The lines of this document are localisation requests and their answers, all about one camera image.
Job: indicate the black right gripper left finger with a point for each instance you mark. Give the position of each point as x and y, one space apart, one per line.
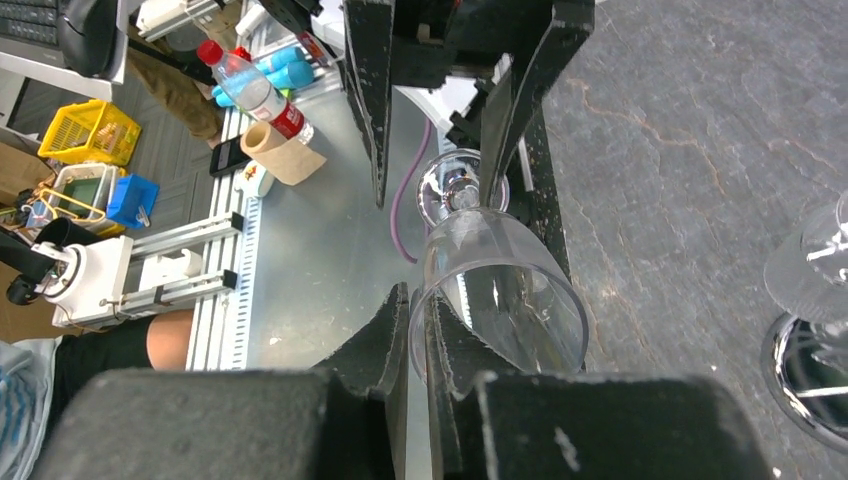
364 431

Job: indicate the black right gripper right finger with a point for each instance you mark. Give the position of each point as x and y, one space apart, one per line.
475 401

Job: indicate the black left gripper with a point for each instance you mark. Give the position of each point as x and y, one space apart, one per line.
420 44

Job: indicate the chrome wine glass rack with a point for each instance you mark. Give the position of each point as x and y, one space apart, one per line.
804 365

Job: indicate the cardboard tube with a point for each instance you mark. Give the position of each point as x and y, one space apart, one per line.
288 160

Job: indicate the clear water bottle red label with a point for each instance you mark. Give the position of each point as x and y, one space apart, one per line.
253 93

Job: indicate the blue plastic box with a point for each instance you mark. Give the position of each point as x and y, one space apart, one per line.
132 201

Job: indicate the yellow plastic basket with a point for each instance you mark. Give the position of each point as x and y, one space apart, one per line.
95 131

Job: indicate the white slotted cable duct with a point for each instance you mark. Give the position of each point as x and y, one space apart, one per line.
221 318

